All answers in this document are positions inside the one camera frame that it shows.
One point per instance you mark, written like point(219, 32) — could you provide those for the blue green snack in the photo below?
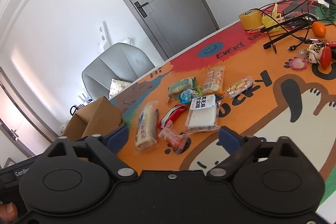
point(188, 95)

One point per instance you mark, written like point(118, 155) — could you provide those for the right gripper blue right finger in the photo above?
point(240, 149)

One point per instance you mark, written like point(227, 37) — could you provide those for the brown cardboard box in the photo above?
point(98, 117)

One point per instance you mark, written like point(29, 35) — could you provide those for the red white snack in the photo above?
point(171, 116)

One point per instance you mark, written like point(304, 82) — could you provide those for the green round cookie pack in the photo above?
point(176, 88)

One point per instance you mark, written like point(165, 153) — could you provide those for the black folding stand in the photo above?
point(290, 27)

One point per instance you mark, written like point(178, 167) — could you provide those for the yellow tape roll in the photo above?
point(251, 19)

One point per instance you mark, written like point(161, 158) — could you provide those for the yellow toy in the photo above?
point(270, 20)

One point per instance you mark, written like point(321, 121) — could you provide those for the orange cracker pack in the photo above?
point(214, 81)

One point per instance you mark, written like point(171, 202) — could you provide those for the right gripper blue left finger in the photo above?
point(105, 149)

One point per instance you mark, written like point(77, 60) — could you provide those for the white wall panel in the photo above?
point(102, 34)

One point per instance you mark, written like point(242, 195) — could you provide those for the orange tangerine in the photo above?
point(319, 29)

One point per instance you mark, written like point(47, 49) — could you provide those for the grey armchair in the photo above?
point(121, 62)

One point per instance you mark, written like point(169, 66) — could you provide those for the red keychain bunch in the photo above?
point(318, 52)

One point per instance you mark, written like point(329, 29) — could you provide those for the black door handle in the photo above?
point(140, 8)

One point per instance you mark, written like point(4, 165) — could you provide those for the left hand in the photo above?
point(8, 212)

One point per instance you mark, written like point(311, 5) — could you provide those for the black metal shoe rack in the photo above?
point(75, 108)

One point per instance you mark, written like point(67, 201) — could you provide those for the pink paw coaster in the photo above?
point(296, 64)

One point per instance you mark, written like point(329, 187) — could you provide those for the long white roll snack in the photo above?
point(146, 135)

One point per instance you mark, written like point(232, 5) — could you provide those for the open wooden door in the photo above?
point(22, 134)

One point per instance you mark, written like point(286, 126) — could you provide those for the pink red small snack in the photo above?
point(178, 142)

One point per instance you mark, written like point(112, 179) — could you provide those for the white dotted cushion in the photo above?
point(116, 86)

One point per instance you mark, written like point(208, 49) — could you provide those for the white cake pack black label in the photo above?
point(203, 114)

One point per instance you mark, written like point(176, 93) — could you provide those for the small mixed nut snack pack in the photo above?
point(240, 86)

